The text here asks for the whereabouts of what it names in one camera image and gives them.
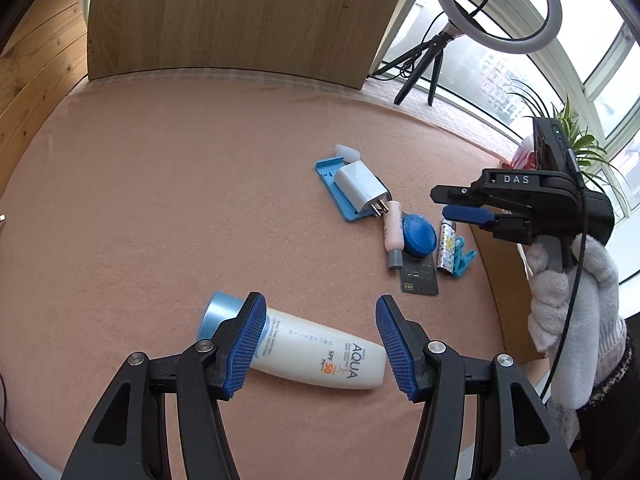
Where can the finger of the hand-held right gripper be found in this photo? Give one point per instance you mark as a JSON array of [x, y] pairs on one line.
[[457, 195], [470, 215]]

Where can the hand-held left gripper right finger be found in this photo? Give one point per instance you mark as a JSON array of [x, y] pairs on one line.
[[395, 345]]

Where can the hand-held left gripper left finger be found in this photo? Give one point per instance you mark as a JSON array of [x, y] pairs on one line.
[[247, 345]]

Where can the patterned white lighter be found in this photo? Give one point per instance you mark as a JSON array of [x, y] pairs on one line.
[[446, 250]]

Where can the blue plastic clip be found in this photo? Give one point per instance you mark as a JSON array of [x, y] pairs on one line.
[[464, 260]]

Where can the white sunscreen tube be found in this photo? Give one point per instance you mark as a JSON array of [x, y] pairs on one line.
[[320, 355]]

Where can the cardboard box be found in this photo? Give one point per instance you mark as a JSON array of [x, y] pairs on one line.
[[505, 285]]

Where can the person's right forearm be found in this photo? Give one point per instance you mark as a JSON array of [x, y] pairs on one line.
[[615, 425]]

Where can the person's right hand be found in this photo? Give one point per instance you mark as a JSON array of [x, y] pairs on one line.
[[595, 310]]

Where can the blue round lid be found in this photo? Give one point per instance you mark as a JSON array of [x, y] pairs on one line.
[[419, 235]]

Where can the potted spider plant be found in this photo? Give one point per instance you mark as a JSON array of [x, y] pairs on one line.
[[580, 145]]

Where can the black card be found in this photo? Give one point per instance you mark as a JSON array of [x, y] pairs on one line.
[[420, 277]]

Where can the small pink bottle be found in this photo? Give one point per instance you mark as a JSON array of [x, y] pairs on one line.
[[392, 230]]

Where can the pink checked cloth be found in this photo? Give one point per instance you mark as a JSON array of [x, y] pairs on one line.
[[450, 120]]

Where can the white plug charger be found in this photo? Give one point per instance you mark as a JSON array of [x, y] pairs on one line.
[[357, 185]]

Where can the translucent white cap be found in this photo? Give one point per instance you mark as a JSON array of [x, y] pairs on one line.
[[347, 152]]

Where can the large light wooden board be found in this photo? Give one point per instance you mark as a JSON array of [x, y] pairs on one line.
[[240, 15]]

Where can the pine plank panel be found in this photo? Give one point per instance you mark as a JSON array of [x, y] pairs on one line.
[[35, 70]]

